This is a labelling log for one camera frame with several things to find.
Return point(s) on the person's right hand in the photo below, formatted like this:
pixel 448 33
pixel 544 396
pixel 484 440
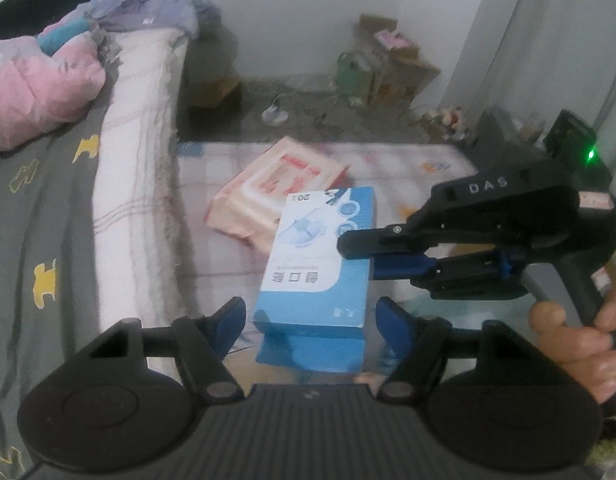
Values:
pixel 577 350

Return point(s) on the open cardboard box with pink items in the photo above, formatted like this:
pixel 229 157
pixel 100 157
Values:
pixel 397 65

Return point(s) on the white curtain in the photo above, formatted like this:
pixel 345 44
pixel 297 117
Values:
pixel 547 40

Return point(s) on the grey printed bed sheet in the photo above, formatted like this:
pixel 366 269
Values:
pixel 38 240

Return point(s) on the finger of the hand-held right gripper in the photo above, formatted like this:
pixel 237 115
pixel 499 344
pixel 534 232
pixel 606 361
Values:
pixel 400 266
pixel 368 242

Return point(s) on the green plastic bottle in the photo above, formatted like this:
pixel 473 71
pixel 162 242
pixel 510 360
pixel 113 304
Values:
pixel 352 77

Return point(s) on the pink wet wipes packet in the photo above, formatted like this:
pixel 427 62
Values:
pixel 268 185

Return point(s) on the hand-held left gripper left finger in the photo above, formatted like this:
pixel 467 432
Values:
pixel 231 321

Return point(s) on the small flower toy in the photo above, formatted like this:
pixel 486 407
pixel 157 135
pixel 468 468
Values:
pixel 448 122

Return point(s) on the small brown cardboard box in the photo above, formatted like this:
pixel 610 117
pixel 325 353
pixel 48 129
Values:
pixel 215 95

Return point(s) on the pile of purple clothes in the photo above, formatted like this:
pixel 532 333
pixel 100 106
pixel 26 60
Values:
pixel 143 7

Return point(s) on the blue face mask box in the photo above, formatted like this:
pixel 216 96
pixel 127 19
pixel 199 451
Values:
pixel 313 270

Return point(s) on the pink quilt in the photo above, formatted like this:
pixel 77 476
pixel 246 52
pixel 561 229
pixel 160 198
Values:
pixel 33 90

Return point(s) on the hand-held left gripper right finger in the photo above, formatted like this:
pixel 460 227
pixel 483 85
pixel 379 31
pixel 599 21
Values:
pixel 391 321

